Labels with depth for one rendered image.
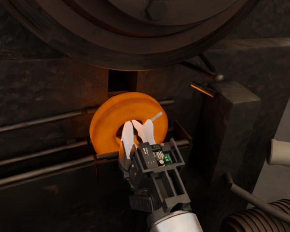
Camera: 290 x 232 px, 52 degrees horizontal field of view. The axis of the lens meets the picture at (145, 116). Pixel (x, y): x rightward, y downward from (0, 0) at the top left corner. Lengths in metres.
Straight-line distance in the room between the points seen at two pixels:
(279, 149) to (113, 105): 0.39
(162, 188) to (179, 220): 0.06
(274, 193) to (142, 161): 1.28
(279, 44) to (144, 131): 0.40
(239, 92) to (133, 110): 0.24
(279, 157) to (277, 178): 1.07
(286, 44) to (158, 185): 0.49
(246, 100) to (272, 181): 1.16
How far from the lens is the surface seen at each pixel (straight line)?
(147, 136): 0.55
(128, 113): 0.55
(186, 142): 0.62
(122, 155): 0.53
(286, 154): 0.73
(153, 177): 0.46
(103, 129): 0.55
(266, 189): 1.70
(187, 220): 0.45
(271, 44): 0.78
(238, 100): 0.63
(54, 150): 0.61
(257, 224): 0.76
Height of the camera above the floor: 1.07
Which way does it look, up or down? 32 degrees down
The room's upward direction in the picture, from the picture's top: 6 degrees clockwise
